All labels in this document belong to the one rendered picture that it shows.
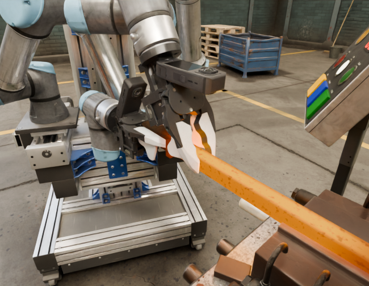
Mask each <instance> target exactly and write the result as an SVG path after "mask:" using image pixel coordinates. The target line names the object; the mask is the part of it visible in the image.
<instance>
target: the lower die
mask: <svg viewBox="0 0 369 286"><path fill-rule="evenodd" d="M304 207H306V208H308V209H309V210H311V211H313V212H314V213H317V214H318V215H320V216H321V217H323V218H325V219H327V220H329V221H330V222H332V223H334V224H336V225H338V226H339V227H341V228H342V229H345V230H347V231H348V232H350V233H351V234H353V235H355V236H357V237H359V238H360V239H362V240H364V241H366V242H368V243H369V208H368V209H367V208H364V207H363V205H361V204H358V203H356V202H354V201H352V200H350V199H347V198H345V197H343V196H341V195H339V194H336V193H334V192H332V191H329V190H327V189H325V190H324V191H323V192H322V193H321V194H320V195H319V196H318V197H317V196H314V197H313V198H312V199H311V200H310V201H309V202H307V203H306V205H305V206H304ZM282 242H284V243H286V244H287V245H288V253H286V254H285V253H283V252H281V253H280V254H279V255H278V257H277V259H276V260H275V262H274V265H273V267H272V271H271V276H270V280H269V282H270V284H271V286H313V285H314V283H315V281H316V279H317V278H318V277H319V275H320V273H322V272H323V270H328V271H329V272H330V274H331V275H330V279H329V281H325V282H324V284H323V286H369V273H367V272H366V271H364V270H362V269H360V268H359V267H357V266H355V265H353V264H352V263H350V262H348V261H347V260H345V259H343V258H342V257H340V256H339V255H337V254H335V253H334V252H332V251H330V250H328V249H327V248H325V247H323V246H321V245H320V244H318V243H317V242H315V241H313V240H312V239H310V238H308V237H307V236H305V235H303V234H301V233H300V232H298V231H297V230H295V229H293V228H291V227H290V226H288V225H286V224H285V223H283V222H282V223H281V224H280V225H279V226H278V230H277V231H276V232H275V233H274V234H273V235H272V236H271V237H270V238H269V239H268V240H267V241H266V242H265V243H264V244H263V245H262V246H261V247H260V248H259V249H258V250H257V251H255V254H254V260H253V266H252V270H251V276H252V277H253V278H258V279H259V280H262V279H263V277H264V274H265V268H266V264H267V261H268V259H269V257H270V255H271V254H272V252H273V251H274V249H275V248H276V247H277V246H278V245H279V244H280V243H282Z"/></svg>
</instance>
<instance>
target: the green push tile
mask: <svg viewBox="0 0 369 286"><path fill-rule="evenodd" d="M329 99H330V93H329V90H327V89H326V90H325V91H324V92H323V93H322V94H321V95H320V96H319V97H318V98H317V99H316V100H315V101H314V102H313V103H312V104H311V105H310V106H309V107H308V108H307V119H310V118H311V117H312V116H313V115H314V114H315V113H316V112H317V111H318V110H319V109H320V108H321V107H322V106H323V105H324V104H325V103H326V102H327V101H328V100H329Z"/></svg>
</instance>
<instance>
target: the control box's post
mask: <svg viewBox="0 0 369 286"><path fill-rule="evenodd" d="M366 131H367V129H366V130H365V131H364V130H362V129H359V128H354V127H352V128H351V129H350V130H349V132H348V135H347V138H346V141H345V145H344V147H343V151H342V154H341V157H340V159H339V164H338V168H337V171H336V174H335V177H334V180H333V184H332V187H331V189H330V190H331V191H332V192H334V193H336V194H339V195H341V196H343V194H344V191H345V189H346V186H347V183H348V181H349V177H350V174H351V172H352V169H353V166H354V164H355V162H356V160H357V156H358V154H359V151H360V148H361V146H362V142H363V140H364V137H365V134H366Z"/></svg>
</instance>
